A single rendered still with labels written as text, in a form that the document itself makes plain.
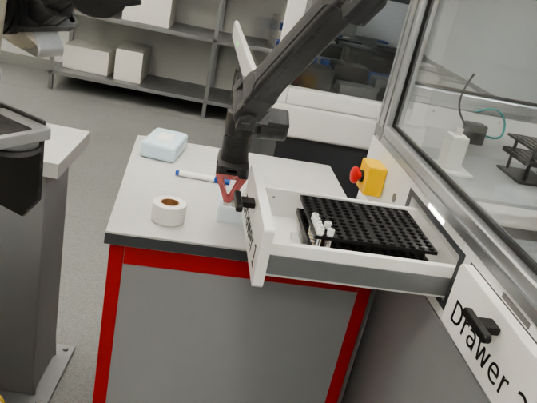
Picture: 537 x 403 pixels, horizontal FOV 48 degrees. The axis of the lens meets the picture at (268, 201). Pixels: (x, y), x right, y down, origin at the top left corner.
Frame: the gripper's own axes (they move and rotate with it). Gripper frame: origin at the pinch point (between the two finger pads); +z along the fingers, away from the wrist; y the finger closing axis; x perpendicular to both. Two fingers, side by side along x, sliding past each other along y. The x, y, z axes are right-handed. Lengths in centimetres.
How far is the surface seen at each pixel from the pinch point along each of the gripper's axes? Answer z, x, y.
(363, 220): -8.4, -24.6, -20.4
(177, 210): 1.2, 10.0, -7.1
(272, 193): -7.1, -8.2, -10.5
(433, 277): -5.7, -34.9, -33.6
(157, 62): 63, 56, 399
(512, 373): -7, -38, -59
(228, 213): 3.0, -0.8, -1.5
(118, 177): 84, 52, 196
